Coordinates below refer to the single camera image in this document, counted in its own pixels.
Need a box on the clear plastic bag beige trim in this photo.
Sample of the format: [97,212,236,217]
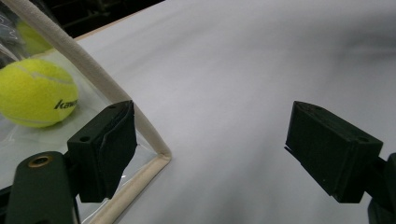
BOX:
[0,0,173,224]

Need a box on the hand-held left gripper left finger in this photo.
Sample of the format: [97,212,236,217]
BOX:
[66,99,138,203]

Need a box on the yellow tennis ball black logo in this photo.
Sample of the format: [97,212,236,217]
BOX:
[0,58,79,129]

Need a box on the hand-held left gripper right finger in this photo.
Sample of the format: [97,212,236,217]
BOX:
[284,100,385,204]

